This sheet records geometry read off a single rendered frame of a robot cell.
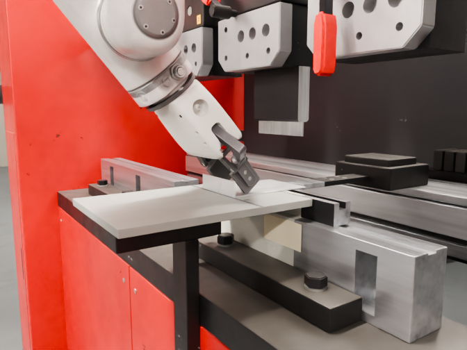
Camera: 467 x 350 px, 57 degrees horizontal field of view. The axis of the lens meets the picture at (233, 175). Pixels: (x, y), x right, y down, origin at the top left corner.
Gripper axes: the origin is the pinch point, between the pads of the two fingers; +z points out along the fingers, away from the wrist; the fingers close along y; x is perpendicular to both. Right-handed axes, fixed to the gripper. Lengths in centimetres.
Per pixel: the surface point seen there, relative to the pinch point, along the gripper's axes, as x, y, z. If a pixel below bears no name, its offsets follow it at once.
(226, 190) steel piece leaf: 3.1, -2.2, -0.4
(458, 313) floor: -82, 64, 203
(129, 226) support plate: 16.2, -9.7, -10.6
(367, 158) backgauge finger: -20.8, -2.4, 16.3
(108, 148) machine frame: -5, 84, 8
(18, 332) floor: 75, 178, 71
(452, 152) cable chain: -34.9, -7.4, 27.5
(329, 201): -3.5, -12.5, 6.0
